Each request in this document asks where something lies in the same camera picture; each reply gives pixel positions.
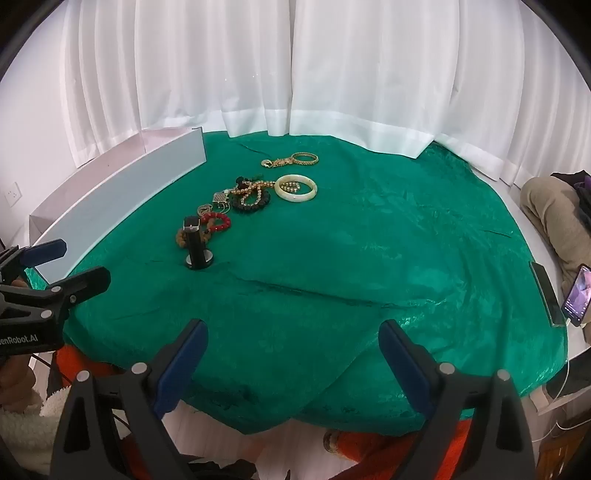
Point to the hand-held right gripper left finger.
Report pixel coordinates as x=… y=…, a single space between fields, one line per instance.
x=180 y=369

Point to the white wall socket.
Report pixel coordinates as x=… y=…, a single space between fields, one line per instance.
x=12 y=196

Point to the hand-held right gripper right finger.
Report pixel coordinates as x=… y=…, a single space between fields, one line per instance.
x=406 y=369

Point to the black wristwatch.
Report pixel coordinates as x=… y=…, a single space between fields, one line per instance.
x=196 y=249

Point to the green cloth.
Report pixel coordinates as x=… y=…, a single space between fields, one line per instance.
x=346 y=254

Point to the white curtain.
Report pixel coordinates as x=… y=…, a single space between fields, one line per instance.
x=415 y=69
x=175 y=60

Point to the dark smartphone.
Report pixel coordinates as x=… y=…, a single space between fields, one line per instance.
x=547 y=295

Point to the gold bangle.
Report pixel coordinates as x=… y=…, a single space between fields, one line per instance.
x=315 y=159

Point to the white cardboard box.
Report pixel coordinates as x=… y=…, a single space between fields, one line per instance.
x=115 y=184

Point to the person's left hand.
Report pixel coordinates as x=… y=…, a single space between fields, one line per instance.
x=14 y=381

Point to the lit smartphone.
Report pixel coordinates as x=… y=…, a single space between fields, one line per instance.
x=579 y=295

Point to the pale jade bangle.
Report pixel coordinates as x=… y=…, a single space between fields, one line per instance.
x=295 y=197

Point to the orange pants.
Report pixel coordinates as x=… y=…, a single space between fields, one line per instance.
x=378 y=454

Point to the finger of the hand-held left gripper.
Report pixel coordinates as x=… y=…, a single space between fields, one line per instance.
x=87 y=279
x=51 y=250

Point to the purple black backpack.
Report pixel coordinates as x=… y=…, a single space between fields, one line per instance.
x=575 y=187

